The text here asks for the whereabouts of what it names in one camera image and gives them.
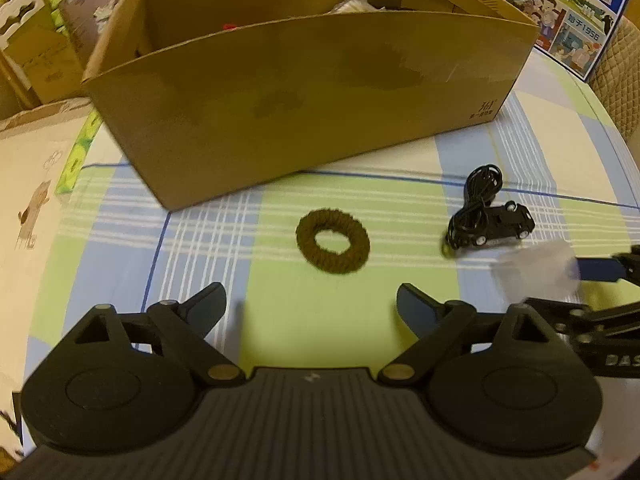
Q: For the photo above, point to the clear plastic container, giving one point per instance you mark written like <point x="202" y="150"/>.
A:
<point x="535" y="272"/>

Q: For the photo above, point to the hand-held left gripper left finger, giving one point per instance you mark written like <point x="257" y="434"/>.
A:
<point x="215" y="300"/>

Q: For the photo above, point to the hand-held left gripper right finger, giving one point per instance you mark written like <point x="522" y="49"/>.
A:
<point x="412" y="305"/>

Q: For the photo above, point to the cream printed cardboard box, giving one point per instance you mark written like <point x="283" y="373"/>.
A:
<point x="30" y="150"/>

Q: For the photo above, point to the plaid tablecloth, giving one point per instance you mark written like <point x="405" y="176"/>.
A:
<point x="400" y="195"/>

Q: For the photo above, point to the blue illustrated carton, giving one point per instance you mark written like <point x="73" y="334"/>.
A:
<point x="575" y="20"/>

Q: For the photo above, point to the white carved wooden rack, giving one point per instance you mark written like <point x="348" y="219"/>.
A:
<point x="20" y="15"/>

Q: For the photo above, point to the beige woven chair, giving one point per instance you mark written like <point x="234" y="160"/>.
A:
<point x="620" y="85"/>

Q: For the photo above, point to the brown cardboard box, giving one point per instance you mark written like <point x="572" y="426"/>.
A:
<point x="300" y="100"/>

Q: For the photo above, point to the black toy car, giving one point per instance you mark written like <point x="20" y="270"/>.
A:
<point x="495" y="222"/>

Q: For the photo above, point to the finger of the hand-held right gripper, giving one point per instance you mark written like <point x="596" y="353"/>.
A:
<point x="600" y="322"/>
<point x="600" y="267"/>

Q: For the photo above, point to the yellow cardboard box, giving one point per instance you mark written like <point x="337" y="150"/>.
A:
<point x="50" y="65"/>

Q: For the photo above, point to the brown hair scrunchie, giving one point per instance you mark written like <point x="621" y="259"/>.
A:
<point x="307" y="245"/>

